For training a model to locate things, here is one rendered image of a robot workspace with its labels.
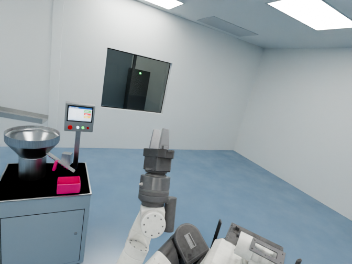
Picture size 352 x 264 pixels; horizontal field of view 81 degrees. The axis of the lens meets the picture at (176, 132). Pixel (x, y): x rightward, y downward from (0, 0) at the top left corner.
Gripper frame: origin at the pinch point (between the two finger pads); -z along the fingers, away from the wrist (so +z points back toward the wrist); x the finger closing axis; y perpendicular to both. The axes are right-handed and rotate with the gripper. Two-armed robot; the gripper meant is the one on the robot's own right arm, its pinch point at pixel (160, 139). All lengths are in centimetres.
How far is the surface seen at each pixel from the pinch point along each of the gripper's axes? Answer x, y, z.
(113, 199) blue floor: -231, -74, 67
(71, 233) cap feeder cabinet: -135, -8, 72
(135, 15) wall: -289, -92, -250
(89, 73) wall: -342, -40, -135
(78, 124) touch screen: -141, -1, -16
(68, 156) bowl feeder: -136, 4, 11
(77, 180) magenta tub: -132, -5, 30
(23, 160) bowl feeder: -142, 32, 17
